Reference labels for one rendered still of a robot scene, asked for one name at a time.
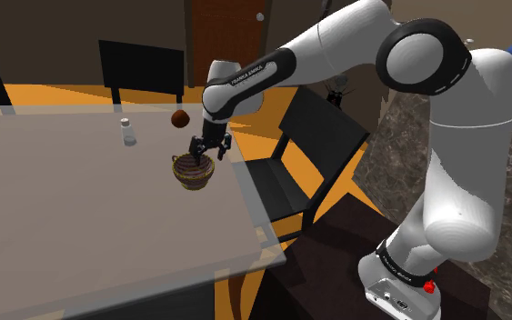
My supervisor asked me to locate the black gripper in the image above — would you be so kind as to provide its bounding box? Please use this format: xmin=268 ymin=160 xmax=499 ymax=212
xmin=188 ymin=119 xmax=233 ymax=166

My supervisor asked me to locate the striped woven basket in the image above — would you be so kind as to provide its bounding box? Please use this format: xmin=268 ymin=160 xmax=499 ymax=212
xmin=171 ymin=152 xmax=216 ymax=192

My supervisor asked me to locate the brown round ball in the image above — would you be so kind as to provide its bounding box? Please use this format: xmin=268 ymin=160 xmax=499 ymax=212
xmin=170 ymin=109 xmax=191 ymax=130

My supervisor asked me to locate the clear glass salt shaker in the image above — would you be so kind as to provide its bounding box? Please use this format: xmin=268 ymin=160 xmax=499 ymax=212
xmin=119 ymin=116 xmax=138 ymax=148

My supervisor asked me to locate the brown wooden door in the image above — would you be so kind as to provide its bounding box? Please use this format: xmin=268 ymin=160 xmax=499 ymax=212
xmin=183 ymin=0 xmax=273 ymax=88

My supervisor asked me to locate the dark robot stand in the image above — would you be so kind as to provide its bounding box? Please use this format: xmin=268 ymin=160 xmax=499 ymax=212
xmin=247 ymin=192 xmax=493 ymax=320

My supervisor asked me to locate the dark marble counter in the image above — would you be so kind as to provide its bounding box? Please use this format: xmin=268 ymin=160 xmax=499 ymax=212
xmin=352 ymin=88 xmax=512 ymax=320

